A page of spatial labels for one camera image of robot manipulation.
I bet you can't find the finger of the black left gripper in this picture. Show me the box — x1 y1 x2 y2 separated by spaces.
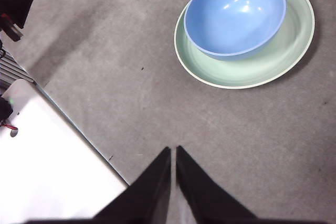
0 0 41 29

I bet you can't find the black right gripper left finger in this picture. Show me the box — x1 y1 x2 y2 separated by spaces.
94 146 172 221

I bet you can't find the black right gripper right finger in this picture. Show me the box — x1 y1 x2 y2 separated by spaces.
176 145 258 221

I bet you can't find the green shallow plate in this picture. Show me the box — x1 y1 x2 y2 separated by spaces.
173 0 316 90

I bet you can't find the blue ribbed bowl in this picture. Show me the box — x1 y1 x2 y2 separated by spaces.
183 0 287 61

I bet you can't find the grey ribbed panel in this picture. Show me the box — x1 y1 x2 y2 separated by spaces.
0 50 35 86

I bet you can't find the red cable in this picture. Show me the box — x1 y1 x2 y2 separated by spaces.
0 123 19 132

